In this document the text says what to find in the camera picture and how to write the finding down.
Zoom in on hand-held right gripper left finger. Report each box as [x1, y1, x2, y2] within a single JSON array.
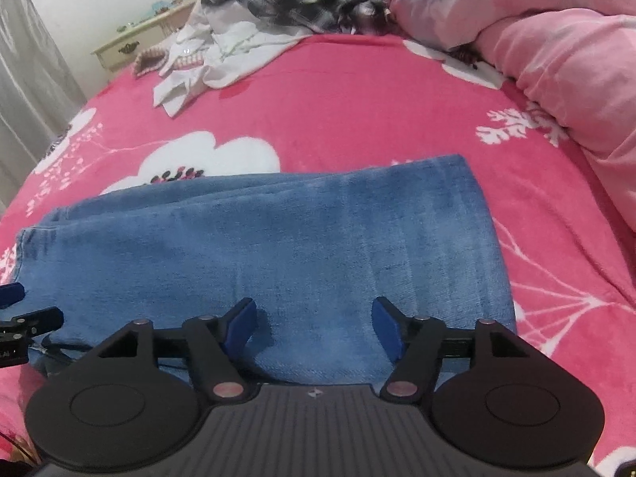
[[94, 297, 258, 401]]

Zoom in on grey satin curtain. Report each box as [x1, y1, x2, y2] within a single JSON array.
[[0, 0, 87, 204]]

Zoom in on light pink quilt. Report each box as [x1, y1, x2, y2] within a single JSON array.
[[382, 0, 636, 232]]

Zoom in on pink floral blanket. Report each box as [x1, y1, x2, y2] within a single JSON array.
[[0, 35, 636, 477]]

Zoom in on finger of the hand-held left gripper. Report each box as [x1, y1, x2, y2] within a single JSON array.
[[0, 281, 26, 309], [0, 306, 64, 339]]

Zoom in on blue denim jeans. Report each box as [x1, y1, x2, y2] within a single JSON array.
[[15, 155, 518, 386]]

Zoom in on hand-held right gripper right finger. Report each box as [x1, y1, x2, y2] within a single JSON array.
[[372, 296, 530, 401]]

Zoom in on cream nightstand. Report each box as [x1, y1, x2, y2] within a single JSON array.
[[91, 0, 197, 73]]

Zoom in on beige knitted sweater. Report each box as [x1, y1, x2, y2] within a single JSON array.
[[133, 42, 204, 79]]

